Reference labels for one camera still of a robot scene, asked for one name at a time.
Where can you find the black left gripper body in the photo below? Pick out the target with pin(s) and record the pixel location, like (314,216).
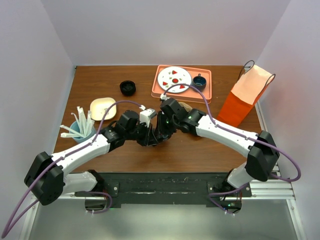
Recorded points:
(142,134)

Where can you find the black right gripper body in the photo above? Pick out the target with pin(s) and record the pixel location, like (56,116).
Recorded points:
(166,126)

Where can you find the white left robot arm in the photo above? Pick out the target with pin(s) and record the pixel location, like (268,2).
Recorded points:
(48,176)

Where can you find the beige pulp cup carrier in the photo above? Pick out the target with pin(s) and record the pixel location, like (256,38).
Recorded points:
(187,107)

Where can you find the pink serving tray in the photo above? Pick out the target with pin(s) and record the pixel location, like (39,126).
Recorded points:
(182,91)

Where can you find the white watermelon pattern plate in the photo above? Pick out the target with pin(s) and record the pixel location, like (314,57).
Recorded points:
(173,75)

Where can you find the cream square bowl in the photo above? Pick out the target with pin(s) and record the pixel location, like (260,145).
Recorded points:
(100,105)

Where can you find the dark blue ceramic mug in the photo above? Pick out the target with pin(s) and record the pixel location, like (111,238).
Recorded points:
(199,82)

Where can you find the orange paper bag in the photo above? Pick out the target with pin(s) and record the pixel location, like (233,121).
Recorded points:
(251,83)

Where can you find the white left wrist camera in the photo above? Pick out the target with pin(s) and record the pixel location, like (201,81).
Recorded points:
(146,116)

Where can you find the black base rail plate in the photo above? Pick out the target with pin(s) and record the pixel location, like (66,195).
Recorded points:
(165,188)

